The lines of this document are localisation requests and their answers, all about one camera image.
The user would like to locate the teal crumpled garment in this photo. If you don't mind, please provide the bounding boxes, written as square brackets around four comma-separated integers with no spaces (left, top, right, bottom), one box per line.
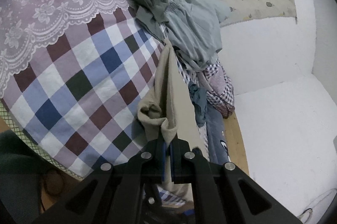
[189,81,207,127]

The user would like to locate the wooden bed frame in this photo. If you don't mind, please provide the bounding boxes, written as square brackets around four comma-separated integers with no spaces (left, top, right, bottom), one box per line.
[223,112,249,175]

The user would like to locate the light blue denim jacket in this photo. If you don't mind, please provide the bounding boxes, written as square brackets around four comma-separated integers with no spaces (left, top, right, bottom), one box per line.
[165,0,230,72]

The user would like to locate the checkered dotted quilt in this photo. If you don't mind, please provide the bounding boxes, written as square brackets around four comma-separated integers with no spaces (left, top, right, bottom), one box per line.
[154,0,235,119]

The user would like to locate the checkered plaid bed sheet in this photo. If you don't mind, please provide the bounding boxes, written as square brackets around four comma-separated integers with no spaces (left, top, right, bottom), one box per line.
[0,0,190,209]

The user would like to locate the beige t-shirt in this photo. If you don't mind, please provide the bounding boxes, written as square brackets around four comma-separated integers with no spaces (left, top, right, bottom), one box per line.
[136,39,210,210]

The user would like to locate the dark blue cartoon pillow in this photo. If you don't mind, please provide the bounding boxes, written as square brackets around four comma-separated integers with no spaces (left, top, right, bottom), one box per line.
[206,103,231,165]

